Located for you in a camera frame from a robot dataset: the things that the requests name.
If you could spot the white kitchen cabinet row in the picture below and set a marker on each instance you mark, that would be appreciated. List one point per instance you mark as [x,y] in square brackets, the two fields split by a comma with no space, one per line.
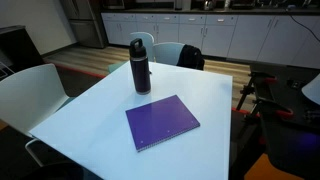
[246,36]

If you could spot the dark purple insulated water bottle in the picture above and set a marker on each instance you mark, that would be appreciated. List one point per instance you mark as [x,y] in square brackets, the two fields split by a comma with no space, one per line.
[140,70]

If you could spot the stainless steel refrigerator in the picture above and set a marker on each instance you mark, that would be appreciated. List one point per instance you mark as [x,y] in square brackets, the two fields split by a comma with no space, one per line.
[85,23]

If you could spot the white chair with teal seat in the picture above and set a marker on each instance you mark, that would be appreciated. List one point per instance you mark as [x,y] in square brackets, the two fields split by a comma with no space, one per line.
[146,40]

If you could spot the purple spiral notebook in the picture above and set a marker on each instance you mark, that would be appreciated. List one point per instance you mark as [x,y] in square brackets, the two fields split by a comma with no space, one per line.
[161,121]

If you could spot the dark kitchen countertop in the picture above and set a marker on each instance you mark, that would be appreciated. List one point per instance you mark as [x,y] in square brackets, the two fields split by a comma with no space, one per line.
[213,11]

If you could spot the pale blue chair with jacket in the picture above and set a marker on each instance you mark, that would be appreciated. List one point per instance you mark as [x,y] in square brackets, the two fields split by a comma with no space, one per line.
[166,53]

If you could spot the metal kettle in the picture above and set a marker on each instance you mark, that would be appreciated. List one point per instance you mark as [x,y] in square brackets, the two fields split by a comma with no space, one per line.
[209,4]

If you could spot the black side cabinet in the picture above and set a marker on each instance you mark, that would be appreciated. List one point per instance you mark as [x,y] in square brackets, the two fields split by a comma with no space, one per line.
[18,50]

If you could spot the black jacket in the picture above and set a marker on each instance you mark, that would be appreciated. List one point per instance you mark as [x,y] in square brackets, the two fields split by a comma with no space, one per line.
[191,57]

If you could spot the large white plastic chair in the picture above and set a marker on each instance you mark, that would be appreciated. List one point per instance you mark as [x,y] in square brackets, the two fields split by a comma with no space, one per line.
[30,93]

